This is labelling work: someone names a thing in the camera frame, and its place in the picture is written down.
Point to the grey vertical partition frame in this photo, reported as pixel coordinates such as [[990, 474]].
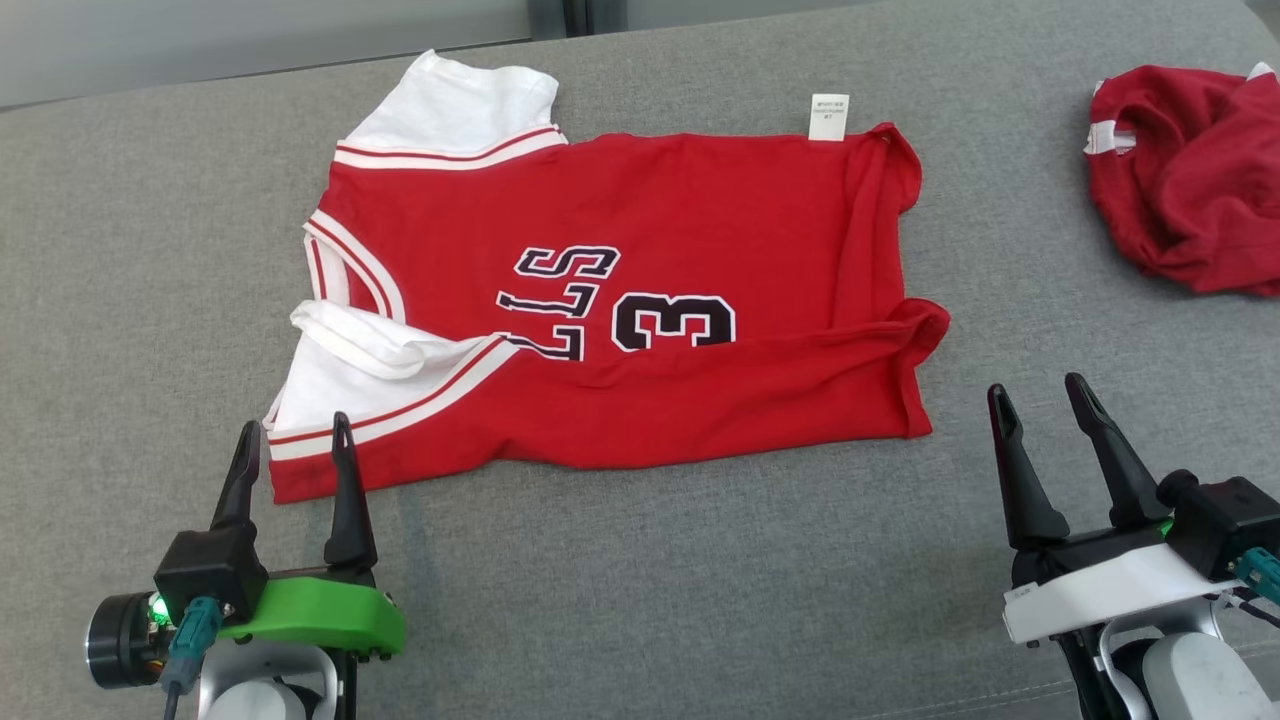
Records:
[[575, 15]]

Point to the red shorts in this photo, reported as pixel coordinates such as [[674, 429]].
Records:
[[1190, 180]]

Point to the red white basketball jersey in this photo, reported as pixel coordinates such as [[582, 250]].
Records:
[[650, 200]]

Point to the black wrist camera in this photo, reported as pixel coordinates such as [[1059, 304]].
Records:
[[210, 570], [1225, 525]]

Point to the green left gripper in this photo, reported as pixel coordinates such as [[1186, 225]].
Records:
[[320, 615]]

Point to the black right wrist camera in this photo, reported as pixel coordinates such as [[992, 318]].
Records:
[[1225, 525]]

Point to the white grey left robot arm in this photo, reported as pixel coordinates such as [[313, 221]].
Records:
[[260, 690]]

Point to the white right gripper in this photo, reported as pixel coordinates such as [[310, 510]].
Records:
[[1100, 590]]

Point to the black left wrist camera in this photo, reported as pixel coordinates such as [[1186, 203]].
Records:
[[210, 570]]

